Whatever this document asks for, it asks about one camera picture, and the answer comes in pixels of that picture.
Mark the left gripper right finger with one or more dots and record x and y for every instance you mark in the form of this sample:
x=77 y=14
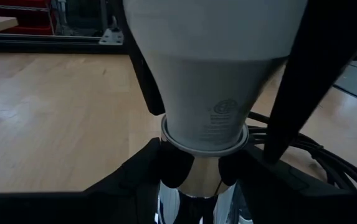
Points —
x=290 y=199

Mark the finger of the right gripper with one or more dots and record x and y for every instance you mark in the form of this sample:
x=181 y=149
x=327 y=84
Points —
x=148 y=90
x=315 y=62

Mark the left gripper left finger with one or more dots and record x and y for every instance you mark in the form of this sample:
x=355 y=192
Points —
x=119 y=196

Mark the white LED lightbulb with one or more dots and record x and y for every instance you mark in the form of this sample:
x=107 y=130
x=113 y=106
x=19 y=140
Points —
x=209 y=62

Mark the chrome lamp base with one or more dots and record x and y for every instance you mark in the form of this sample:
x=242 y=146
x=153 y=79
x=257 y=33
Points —
x=203 y=180

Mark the red storage bin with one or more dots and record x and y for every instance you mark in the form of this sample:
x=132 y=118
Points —
x=25 y=21

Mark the silver metal corner bracket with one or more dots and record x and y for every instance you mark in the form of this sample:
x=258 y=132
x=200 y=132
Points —
x=112 y=37

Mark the black table edge rail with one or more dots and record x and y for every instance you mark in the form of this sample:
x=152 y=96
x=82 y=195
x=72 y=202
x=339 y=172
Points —
x=41 y=43

